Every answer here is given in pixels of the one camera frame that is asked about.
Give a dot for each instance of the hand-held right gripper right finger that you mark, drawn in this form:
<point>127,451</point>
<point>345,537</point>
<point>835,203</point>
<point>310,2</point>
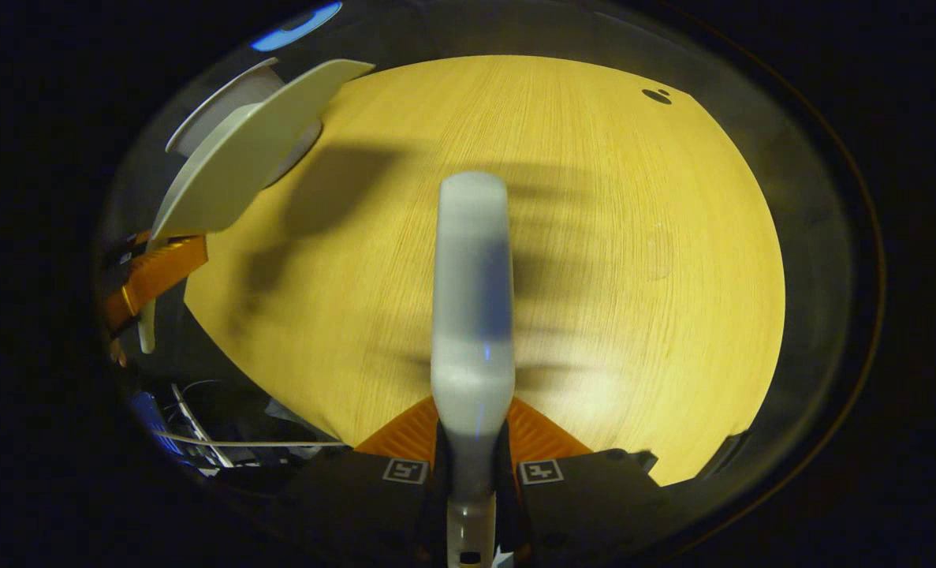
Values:
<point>586,505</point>

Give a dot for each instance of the wooden desktop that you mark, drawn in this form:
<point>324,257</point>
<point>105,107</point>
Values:
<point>594,237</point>

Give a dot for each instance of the grey plastic dustpan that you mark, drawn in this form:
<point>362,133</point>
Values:
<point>231,166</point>

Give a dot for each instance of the grey plastic garbage bin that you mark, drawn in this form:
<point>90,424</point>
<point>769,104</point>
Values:
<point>229,99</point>

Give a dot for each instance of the blue object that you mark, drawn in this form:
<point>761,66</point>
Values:
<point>152,422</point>

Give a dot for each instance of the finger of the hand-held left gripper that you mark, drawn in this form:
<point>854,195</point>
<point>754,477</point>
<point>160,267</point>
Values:
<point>160,272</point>
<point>117,353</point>

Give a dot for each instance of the small grey black-bristled broom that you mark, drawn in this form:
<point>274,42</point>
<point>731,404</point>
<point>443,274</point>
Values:
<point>471,315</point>

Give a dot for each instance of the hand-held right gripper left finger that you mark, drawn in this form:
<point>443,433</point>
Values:
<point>357,505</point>

